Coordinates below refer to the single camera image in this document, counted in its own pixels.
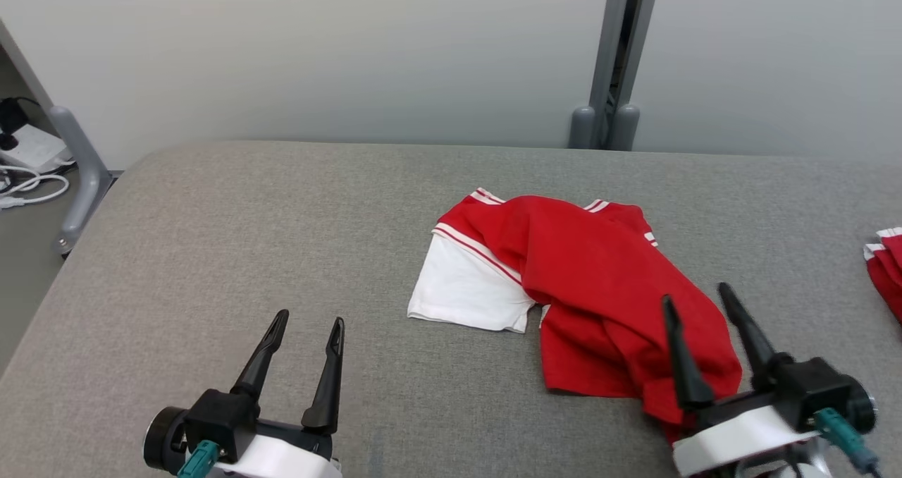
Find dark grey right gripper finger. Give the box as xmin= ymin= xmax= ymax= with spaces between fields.
xmin=661 ymin=295 xmax=715 ymax=412
xmin=717 ymin=283 xmax=779 ymax=392

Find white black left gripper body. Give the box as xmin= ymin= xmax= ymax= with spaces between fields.
xmin=211 ymin=422 xmax=343 ymax=478

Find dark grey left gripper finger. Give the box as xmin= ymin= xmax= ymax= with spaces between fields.
xmin=301 ymin=317 xmax=346 ymax=436
xmin=231 ymin=310 xmax=290 ymax=403

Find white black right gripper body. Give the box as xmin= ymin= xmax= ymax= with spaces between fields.
xmin=672 ymin=390 xmax=834 ymax=477

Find red basketball jersey white sleeves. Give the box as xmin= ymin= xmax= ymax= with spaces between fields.
xmin=407 ymin=188 xmax=743 ymax=443

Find red jerseys pile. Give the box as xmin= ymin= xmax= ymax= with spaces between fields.
xmin=863 ymin=227 xmax=902 ymax=324

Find white power strip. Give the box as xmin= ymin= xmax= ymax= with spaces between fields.
xmin=0 ymin=122 xmax=75 ymax=176

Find black power plug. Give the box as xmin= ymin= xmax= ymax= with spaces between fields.
xmin=0 ymin=97 xmax=30 ymax=151

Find teal camera cable connector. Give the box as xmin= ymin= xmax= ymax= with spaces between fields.
xmin=176 ymin=439 xmax=221 ymax=478
xmin=814 ymin=407 xmax=885 ymax=478

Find grey cylindrical post foot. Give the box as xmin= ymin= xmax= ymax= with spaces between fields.
xmin=569 ymin=104 xmax=597 ymax=151
xmin=612 ymin=104 xmax=641 ymax=151

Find white cable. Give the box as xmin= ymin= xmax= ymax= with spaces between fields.
xmin=0 ymin=164 xmax=71 ymax=211

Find grey metal partition post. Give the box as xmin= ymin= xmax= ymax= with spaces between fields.
xmin=569 ymin=0 xmax=663 ymax=151

